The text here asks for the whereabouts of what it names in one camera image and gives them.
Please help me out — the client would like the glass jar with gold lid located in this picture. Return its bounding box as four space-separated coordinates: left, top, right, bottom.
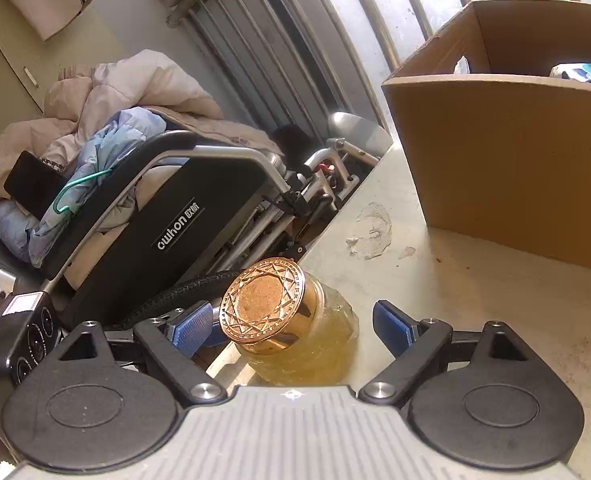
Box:
218 256 360 387

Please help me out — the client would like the blue wet wipes packet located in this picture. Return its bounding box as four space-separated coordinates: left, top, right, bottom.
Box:
548 61 591 86

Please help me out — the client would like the green clothes hanger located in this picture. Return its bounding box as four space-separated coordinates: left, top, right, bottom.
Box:
52 166 114 217

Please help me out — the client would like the black folded wheelchair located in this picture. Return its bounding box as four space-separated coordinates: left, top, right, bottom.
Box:
40 110 395 333

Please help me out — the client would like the metal window railing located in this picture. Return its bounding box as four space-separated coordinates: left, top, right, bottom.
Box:
168 0 591 153

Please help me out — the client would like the light blue garment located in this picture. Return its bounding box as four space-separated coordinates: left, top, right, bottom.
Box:
0 106 192 270

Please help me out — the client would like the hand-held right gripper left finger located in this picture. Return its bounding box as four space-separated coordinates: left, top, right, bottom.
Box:
58 301 229 406

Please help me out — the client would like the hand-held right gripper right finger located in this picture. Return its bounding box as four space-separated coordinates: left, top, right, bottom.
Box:
358 300 529 406

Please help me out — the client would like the brown cardboard box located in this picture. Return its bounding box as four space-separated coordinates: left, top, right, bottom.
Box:
381 0 591 277

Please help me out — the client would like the pile of clothes and jackets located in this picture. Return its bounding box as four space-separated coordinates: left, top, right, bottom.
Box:
0 49 287 207

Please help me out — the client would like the pale cabinet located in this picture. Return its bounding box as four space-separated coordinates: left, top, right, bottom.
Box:
0 0 121 126

